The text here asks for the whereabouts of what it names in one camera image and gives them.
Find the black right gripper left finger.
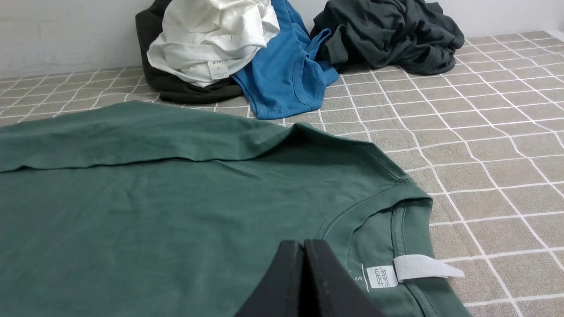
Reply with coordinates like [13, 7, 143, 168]
[236, 240, 304, 317]

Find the dark grey crumpled garment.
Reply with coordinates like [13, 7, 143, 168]
[310, 0, 465, 75]

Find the black garment under white shirt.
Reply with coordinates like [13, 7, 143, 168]
[135, 0, 243, 105]

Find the green long sleeve shirt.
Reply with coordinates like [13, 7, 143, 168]
[1, 102, 470, 317]

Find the beige grid tablecloth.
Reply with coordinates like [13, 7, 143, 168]
[1, 32, 564, 317]

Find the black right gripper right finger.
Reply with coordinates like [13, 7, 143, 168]
[304, 240, 384, 317]

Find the blue t-shirt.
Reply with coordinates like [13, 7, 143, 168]
[234, 0, 340, 120]

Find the white t-shirt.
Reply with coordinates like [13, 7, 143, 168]
[147, 0, 280, 88]

